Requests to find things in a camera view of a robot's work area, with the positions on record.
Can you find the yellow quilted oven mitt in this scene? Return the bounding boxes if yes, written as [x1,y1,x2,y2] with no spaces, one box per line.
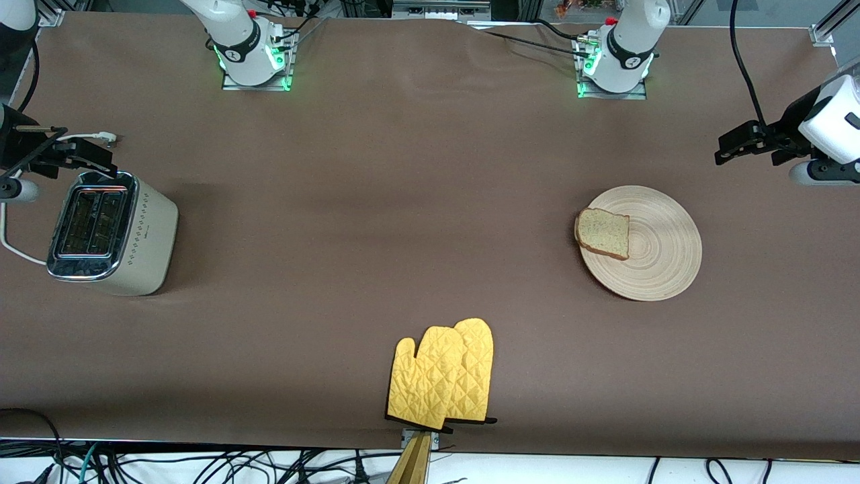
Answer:
[443,317,498,426]
[386,326,466,431]

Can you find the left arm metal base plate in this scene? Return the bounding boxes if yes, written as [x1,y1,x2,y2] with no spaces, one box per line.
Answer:
[574,34,649,101]

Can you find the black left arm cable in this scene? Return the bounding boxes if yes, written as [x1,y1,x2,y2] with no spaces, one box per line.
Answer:
[730,0,771,128]

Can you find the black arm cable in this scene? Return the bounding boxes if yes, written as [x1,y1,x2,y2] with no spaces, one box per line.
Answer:
[730,0,771,128]
[19,39,42,114]

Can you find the round wooden plate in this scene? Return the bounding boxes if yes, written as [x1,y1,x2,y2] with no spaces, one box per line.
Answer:
[578,185,703,302]

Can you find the slice of brown bread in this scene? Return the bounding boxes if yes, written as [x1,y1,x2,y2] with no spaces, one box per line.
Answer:
[574,207,631,261]

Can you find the small metal clamp plate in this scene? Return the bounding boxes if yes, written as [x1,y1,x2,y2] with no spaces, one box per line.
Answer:
[401,427,441,451]

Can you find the brown table cover sheet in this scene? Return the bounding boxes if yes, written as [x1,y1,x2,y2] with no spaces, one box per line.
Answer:
[0,10,860,462]

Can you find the brass coloured stand beam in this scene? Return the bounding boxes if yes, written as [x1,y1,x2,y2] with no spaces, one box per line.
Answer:
[386,432,433,484]

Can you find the aluminium frame profile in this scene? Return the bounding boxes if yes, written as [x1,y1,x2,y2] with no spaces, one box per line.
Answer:
[37,0,91,28]
[810,0,860,48]

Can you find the cream and chrome toaster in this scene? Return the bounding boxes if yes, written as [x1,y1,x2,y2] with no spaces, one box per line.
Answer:
[46,170,179,297]

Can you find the black base supply cable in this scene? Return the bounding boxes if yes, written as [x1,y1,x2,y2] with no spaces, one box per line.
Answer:
[480,28,589,58]
[534,18,592,42]

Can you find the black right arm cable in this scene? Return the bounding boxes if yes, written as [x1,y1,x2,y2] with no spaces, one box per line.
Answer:
[19,39,42,114]

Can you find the black looped floor cable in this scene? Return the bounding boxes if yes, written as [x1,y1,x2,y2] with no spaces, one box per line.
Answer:
[0,407,66,484]

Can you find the teal floor cable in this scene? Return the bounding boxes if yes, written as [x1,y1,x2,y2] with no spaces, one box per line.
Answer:
[77,442,101,484]

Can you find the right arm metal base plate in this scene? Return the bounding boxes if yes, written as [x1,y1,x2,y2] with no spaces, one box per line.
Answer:
[222,27,295,91]

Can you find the grey metal box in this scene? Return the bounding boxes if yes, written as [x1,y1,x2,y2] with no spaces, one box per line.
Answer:
[392,0,492,19]

